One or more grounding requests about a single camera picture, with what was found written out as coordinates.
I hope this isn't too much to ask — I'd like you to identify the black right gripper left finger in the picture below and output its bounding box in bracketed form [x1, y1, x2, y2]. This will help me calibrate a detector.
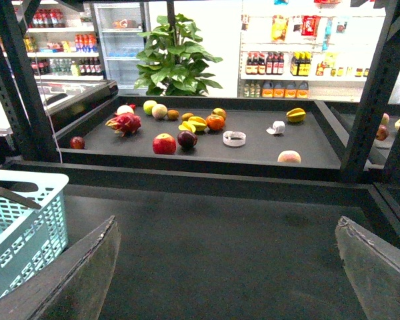
[0, 216, 121, 319]

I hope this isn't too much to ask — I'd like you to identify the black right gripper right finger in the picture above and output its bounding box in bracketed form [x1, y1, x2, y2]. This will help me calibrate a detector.
[335, 216, 400, 319]

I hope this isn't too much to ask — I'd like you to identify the light blue plastic basket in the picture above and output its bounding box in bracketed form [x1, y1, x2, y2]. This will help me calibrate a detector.
[0, 169, 69, 298]

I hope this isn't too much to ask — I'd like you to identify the grey basket handle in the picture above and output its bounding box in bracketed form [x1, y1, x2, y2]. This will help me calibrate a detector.
[0, 187, 42, 209]

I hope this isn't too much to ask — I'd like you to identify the red yellow mango fruit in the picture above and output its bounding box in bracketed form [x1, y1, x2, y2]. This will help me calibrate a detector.
[212, 107, 227, 120]

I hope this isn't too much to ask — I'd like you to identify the red fruit side tray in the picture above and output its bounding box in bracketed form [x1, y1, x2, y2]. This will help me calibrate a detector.
[375, 125, 389, 141]

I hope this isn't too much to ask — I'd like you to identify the small dark red plum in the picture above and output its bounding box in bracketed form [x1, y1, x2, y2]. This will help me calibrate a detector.
[69, 136, 85, 149]

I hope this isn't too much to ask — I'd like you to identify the pink peach front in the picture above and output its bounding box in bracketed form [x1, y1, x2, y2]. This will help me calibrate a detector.
[277, 150, 301, 163]

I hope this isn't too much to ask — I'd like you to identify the red apple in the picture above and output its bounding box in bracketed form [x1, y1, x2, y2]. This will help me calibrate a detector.
[152, 133, 177, 155]

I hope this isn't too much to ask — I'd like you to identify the red dragon fruit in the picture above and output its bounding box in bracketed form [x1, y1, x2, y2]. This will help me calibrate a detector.
[105, 113, 141, 137]

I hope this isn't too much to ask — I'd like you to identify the yellow starfruit right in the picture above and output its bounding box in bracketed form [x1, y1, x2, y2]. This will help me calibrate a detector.
[286, 108, 307, 123]

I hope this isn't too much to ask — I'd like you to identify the yellow starfruit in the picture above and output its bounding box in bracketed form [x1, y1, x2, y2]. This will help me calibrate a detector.
[286, 108, 307, 123]
[178, 116, 207, 133]

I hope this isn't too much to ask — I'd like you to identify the white pink fruit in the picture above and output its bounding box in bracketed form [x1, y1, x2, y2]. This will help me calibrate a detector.
[115, 104, 136, 115]

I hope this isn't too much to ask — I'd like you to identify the dark purple plum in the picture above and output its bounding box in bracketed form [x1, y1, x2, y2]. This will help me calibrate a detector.
[177, 131, 197, 149]

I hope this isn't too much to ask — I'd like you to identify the chest freezer left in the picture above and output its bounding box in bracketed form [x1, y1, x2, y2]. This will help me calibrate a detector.
[37, 80, 118, 129]

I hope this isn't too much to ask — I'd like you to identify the black fruit display tray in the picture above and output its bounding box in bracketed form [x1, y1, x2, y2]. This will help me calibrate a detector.
[57, 96, 345, 176]

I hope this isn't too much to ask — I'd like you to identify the pale peach back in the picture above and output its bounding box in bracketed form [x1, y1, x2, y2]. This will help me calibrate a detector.
[151, 103, 168, 119]

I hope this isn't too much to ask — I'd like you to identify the green apple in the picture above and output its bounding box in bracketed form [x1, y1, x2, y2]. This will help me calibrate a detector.
[143, 100, 157, 115]

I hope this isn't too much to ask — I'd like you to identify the brown kiwi left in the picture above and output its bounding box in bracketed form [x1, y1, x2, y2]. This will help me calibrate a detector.
[167, 109, 179, 121]

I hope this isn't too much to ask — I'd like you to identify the brown kiwi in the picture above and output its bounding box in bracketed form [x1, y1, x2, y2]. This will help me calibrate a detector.
[167, 109, 179, 121]
[181, 113, 194, 121]

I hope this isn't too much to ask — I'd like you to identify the brown kiwi right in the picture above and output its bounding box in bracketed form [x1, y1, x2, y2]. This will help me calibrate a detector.
[181, 113, 194, 121]

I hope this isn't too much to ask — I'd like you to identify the yellow starfruit centre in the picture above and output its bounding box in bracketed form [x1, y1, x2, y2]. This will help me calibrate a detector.
[178, 116, 207, 133]

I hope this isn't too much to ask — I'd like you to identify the orange persimmon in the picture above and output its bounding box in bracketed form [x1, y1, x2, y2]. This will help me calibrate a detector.
[206, 114, 225, 131]

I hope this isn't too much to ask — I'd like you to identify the sauce bottle shelf right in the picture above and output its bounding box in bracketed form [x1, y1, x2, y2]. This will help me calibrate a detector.
[237, 1, 386, 102]

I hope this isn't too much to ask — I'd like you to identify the green potted plant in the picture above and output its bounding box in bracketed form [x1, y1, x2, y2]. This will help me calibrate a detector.
[134, 14, 223, 97]

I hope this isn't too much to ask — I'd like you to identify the drinks shelf left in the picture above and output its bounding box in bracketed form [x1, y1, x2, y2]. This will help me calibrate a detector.
[24, 1, 103, 81]

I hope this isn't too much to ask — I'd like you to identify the glass door refrigerator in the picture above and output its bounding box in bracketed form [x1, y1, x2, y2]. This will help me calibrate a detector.
[91, 1, 150, 95]

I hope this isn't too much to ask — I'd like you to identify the black metal frame post right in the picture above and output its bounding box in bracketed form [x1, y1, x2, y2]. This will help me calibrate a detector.
[341, 1, 400, 182]

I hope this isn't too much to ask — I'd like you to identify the black metal frame post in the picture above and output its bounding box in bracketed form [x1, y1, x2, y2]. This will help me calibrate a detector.
[0, 1, 62, 163]
[341, 1, 400, 182]

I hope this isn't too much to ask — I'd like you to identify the white tape ring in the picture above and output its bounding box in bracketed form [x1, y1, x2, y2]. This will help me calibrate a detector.
[223, 130, 247, 147]

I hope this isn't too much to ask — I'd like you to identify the black metal frame post left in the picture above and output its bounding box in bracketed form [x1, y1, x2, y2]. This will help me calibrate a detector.
[0, 1, 62, 163]

